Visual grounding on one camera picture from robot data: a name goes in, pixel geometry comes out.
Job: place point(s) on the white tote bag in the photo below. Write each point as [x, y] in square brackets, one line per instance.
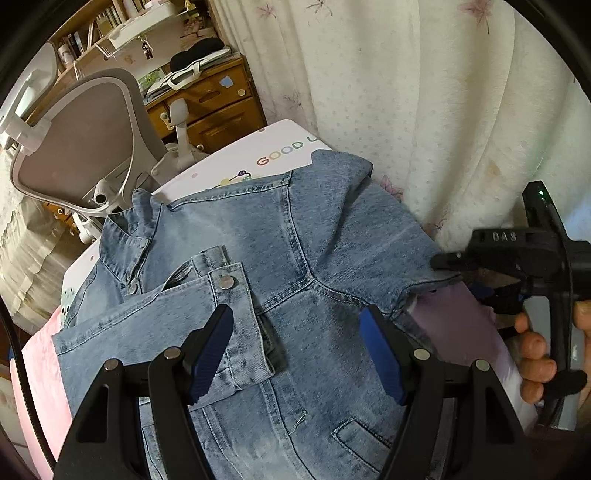
[184, 76]

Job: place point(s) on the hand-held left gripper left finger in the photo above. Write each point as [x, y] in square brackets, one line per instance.
[213, 357]

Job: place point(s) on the pink cloth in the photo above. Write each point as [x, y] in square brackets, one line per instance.
[41, 369]

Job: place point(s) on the white shelf tray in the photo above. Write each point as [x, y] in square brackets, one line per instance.
[143, 27]

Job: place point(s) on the wooden drawer cabinet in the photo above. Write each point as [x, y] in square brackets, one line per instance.
[217, 106]

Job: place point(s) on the cream floral curtain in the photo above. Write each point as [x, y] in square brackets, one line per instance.
[392, 92]

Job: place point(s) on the lilac cloth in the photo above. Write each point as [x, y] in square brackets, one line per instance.
[452, 318]

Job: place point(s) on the white printed mat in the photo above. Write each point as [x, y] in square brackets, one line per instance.
[277, 143]

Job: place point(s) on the wooden bookshelf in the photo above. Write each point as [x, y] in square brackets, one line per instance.
[92, 27]

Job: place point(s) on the grey mesh office chair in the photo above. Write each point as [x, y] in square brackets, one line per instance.
[78, 138]

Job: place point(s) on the blue denim jacket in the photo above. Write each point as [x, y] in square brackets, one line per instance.
[300, 240]

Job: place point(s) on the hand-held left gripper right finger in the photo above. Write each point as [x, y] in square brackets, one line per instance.
[381, 355]

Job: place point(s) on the cream ruffled bedding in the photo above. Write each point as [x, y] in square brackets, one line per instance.
[27, 240]

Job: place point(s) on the small hanging figurine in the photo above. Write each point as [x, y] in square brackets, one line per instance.
[148, 48]

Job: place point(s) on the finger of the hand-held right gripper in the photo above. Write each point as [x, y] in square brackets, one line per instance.
[501, 297]
[450, 262]

